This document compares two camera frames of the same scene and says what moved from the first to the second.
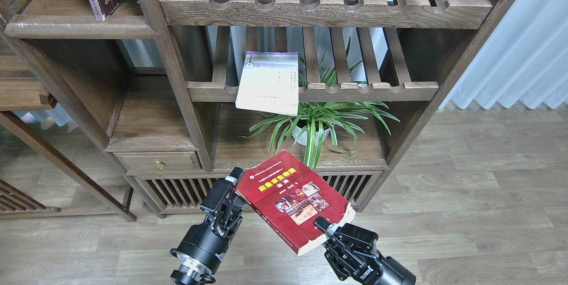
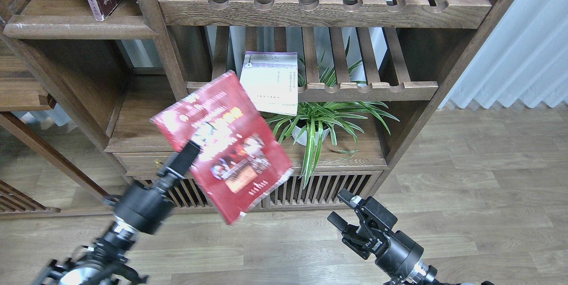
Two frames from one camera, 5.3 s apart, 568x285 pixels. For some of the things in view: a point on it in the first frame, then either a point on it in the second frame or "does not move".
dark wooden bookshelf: x=168 y=79 does not move
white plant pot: x=302 y=140 does not move
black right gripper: x=351 y=252 -> x=397 y=256
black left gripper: x=206 y=244 -> x=149 y=208
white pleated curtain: x=522 y=56 does not move
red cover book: x=287 y=194 -> x=238 y=156
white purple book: x=269 y=82 does not move
